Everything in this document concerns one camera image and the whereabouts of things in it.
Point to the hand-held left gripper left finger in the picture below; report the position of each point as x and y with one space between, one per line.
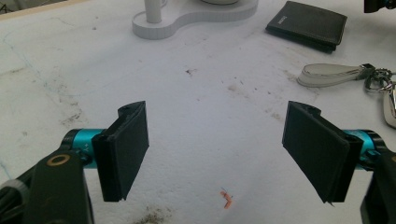
124 155

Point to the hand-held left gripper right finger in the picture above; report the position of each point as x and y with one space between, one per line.
317 149

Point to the dark leather wallet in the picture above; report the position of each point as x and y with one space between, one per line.
308 25

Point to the small orange scrap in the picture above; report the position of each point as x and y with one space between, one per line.
227 199

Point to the white stand with post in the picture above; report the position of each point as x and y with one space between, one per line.
186 17

